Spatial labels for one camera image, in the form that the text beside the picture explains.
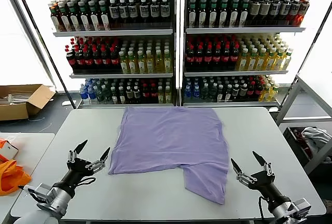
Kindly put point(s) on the white and orange box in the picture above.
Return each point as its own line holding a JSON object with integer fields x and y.
{"x": 9, "y": 150}

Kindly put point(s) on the dark drink bottle white cap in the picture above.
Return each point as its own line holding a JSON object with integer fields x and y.
{"x": 132, "y": 10}
{"x": 164, "y": 9}
{"x": 285, "y": 8}
{"x": 113, "y": 11}
{"x": 123, "y": 11}
{"x": 144, "y": 10}
{"x": 275, "y": 8}
{"x": 154, "y": 9}
{"x": 294, "y": 8}

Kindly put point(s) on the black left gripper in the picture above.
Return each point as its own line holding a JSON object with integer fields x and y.
{"x": 75, "y": 172}

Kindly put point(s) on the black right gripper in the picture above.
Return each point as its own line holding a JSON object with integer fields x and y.
{"x": 264, "y": 182}

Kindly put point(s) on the green label clear bottle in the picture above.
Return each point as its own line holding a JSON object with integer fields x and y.
{"x": 205, "y": 92}
{"x": 213, "y": 92}
{"x": 99, "y": 94}

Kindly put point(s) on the red crumpled garment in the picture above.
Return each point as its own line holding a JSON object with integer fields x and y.
{"x": 299, "y": 138}

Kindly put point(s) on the yellow drink bottle white cap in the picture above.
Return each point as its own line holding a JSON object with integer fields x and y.
{"x": 161, "y": 95}
{"x": 168, "y": 95}
{"x": 264, "y": 93}
{"x": 273, "y": 93}

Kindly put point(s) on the black plastic crate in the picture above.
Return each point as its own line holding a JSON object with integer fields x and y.
{"x": 295, "y": 143}

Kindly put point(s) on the dark window frame bar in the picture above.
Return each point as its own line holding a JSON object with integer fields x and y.
{"x": 41, "y": 42}

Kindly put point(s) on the blue label water bottle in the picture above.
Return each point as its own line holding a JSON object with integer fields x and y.
{"x": 195, "y": 93}
{"x": 187, "y": 93}
{"x": 83, "y": 94}
{"x": 91, "y": 94}

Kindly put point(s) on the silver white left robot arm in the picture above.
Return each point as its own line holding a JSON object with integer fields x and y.
{"x": 49, "y": 200}

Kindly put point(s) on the white side table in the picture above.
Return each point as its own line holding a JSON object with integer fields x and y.
{"x": 33, "y": 146}

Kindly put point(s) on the dark bottle beige label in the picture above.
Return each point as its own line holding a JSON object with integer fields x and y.
{"x": 265, "y": 9}
{"x": 255, "y": 10}

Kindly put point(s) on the cola bottle red cap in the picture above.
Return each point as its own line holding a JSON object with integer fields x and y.
{"x": 105, "y": 60}
{"x": 216, "y": 58}
{"x": 114, "y": 60}
{"x": 70, "y": 60}
{"x": 96, "y": 60}
{"x": 153, "y": 94}
{"x": 199, "y": 58}
{"x": 225, "y": 58}
{"x": 250, "y": 91}
{"x": 146, "y": 94}
{"x": 234, "y": 57}
{"x": 190, "y": 58}
{"x": 257, "y": 91}
{"x": 88, "y": 60}
{"x": 208, "y": 58}
{"x": 79, "y": 60}

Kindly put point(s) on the orange cloth bag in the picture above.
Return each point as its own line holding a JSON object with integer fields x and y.
{"x": 10, "y": 177}

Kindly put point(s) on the purple t-shirt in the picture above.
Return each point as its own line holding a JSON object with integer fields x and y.
{"x": 168, "y": 141}

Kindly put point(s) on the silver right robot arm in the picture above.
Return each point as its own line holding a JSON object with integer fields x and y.
{"x": 285, "y": 211}

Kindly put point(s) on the white vertical light strip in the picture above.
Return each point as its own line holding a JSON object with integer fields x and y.
{"x": 178, "y": 40}

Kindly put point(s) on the white packing strips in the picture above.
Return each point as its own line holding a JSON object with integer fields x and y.
{"x": 20, "y": 98}

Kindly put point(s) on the small dark bottle brown label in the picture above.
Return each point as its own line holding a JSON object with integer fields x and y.
{"x": 137, "y": 95}
{"x": 235, "y": 91}
{"x": 243, "y": 91}
{"x": 130, "y": 95}

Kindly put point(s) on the small dark bottle white label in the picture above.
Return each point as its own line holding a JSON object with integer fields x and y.
{"x": 114, "y": 95}
{"x": 228, "y": 94}
{"x": 122, "y": 95}
{"x": 220, "y": 94}

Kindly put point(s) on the grey metal drink shelf rack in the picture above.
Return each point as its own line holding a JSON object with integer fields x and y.
{"x": 183, "y": 53}
{"x": 176, "y": 53}

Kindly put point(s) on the grey window frame bar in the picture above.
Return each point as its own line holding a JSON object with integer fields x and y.
{"x": 28, "y": 34}

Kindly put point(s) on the yellow juice bottle green cap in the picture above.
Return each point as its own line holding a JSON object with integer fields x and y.
{"x": 168, "y": 63}
{"x": 269, "y": 60}
{"x": 150, "y": 64}
{"x": 141, "y": 64}
{"x": 159, "y": 63}
{"x": 286, "y": 59}
{"x": 251, "y": 61}
{"x": 124, "y": 64}
{"x": 260, "y": 60}
{"x": 132, "y": 64}
{"x": 278, "y": 60}
{"x": 243, "y": 61}

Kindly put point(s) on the grey metal shelf board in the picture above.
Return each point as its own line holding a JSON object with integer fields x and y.
{"x": 119, "y": 75}
{"x": 243, "y": 30}
{"x": 233, "y": 73}
{"x": 228, "y": 104}
{"x": 111, "y": 32}
{"x": 116, "y": 105}

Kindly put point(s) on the brown cardboard box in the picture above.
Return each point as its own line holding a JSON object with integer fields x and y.
{"x": 15, "y": 112}

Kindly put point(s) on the white crumpled garment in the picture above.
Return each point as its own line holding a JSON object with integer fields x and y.
{"x": 316, "y": 137}

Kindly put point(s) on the grey metal frame table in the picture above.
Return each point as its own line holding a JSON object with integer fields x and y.
{"x": 288, "y": 99}

